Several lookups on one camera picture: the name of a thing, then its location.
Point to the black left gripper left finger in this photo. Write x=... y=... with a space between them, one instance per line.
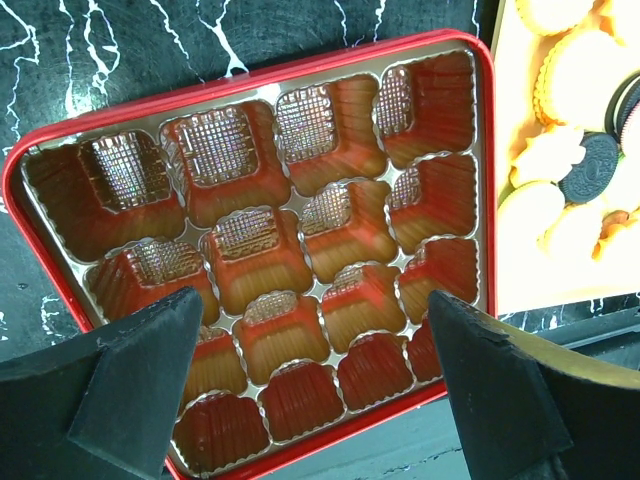
x=103 y=404

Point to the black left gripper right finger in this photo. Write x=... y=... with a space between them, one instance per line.
x=528 y=408

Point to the red cookie box with tray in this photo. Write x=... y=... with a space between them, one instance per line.
x=313 y=205

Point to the black oreo cookie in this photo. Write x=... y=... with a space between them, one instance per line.
x=589 y=178

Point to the pink macaron cookie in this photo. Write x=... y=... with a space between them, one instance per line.
x=622 y=102

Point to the yellow plastic tray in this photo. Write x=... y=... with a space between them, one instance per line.
x=557 y=65

